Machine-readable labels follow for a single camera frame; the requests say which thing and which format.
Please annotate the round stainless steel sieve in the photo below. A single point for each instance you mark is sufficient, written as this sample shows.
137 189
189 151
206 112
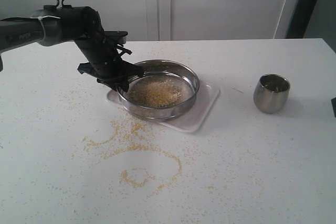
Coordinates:
163 70

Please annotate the yellow-brown granules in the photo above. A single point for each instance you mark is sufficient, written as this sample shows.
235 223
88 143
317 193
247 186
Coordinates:
154 94

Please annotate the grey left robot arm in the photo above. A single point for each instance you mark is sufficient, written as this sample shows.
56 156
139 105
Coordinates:
82 25

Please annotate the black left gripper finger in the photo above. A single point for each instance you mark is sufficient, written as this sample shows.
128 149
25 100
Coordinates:
129 69
118 83

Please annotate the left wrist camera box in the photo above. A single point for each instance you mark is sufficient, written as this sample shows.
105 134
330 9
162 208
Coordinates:
119 37

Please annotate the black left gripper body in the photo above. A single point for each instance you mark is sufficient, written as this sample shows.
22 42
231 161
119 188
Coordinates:
103 55

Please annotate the stainless steel cup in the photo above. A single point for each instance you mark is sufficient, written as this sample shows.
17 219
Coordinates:
271 93

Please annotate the white plastic tray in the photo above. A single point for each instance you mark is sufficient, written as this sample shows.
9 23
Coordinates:
187 122

